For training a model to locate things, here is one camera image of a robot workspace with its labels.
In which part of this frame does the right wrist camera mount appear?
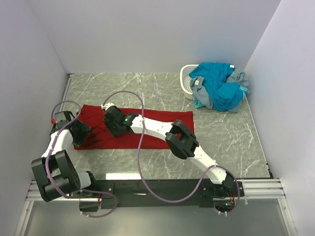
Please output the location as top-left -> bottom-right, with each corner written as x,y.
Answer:
101,102 -> 114,111

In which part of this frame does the grey blue t shirt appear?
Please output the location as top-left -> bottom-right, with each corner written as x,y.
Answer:
189,66 -> 250,110

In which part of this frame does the red t shirt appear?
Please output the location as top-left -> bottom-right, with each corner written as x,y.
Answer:
73,104 -> 195,150

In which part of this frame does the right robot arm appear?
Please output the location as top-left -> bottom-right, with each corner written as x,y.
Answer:
101,103 -> 240,196

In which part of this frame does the aluminium frame rail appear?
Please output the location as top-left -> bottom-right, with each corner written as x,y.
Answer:
25,179 -> 286,202

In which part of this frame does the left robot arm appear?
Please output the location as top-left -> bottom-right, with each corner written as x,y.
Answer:
31,111 -> 98,202

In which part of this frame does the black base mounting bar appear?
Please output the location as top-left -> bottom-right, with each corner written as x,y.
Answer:
82,178 -> 245,209

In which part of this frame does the white plastic laundry basket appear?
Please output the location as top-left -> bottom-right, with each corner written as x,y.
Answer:
180,64 -> 198,100

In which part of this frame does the teal blue t shirt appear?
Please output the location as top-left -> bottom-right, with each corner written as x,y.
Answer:
189,62 -> 250,113

